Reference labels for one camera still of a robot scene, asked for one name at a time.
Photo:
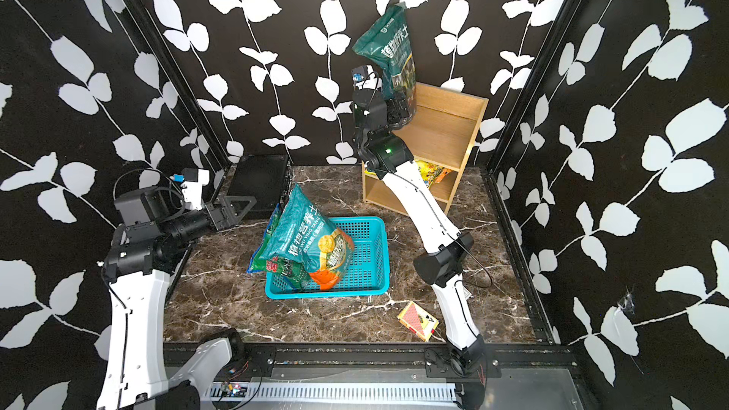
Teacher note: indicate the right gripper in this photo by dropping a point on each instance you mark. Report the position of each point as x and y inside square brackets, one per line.
[358, 107]

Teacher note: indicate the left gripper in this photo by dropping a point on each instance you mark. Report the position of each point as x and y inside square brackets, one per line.
[225, 220]

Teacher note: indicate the dark green fertilizer bag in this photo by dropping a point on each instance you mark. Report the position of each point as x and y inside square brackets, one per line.
[387, 44]

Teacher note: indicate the teal and orange fertilizer bag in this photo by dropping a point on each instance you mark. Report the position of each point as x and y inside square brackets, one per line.
[307, 236]

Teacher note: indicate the green blue-edged soil bag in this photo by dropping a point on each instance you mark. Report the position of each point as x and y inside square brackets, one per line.
[265, 261]

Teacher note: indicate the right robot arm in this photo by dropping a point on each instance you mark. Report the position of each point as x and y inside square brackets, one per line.
[441, 266]

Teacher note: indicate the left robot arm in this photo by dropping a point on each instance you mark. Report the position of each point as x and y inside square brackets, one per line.
[145, 252]

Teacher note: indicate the wooden two-tier shelf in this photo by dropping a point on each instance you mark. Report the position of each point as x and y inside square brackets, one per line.
[442, 131]

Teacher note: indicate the yellow fertilizer bag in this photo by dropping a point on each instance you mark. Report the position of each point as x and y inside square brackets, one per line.
[420, 173]

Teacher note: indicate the black ribbed case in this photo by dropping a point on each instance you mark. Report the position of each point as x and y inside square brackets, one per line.
[267, 178]

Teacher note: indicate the turquoise plastic basket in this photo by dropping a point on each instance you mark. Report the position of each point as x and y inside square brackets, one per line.
[368, 273]

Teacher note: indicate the red playing card box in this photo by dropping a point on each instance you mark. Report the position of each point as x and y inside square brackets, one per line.
[418, 321]

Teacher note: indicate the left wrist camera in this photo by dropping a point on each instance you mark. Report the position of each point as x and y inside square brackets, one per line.
[192, 181]

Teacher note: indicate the black front rail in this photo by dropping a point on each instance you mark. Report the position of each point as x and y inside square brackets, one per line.
[434, 359]

